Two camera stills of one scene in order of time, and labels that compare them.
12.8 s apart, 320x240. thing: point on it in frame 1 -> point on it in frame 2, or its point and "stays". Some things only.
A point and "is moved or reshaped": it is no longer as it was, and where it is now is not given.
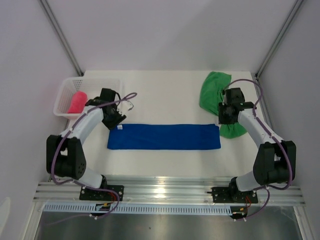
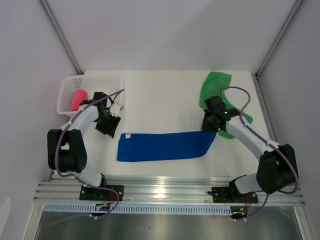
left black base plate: x=88 y=194 stays
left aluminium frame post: x=62 y=37 stays
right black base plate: x=233 y=195 stays
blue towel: x=164 y=136 is moved or reshaped
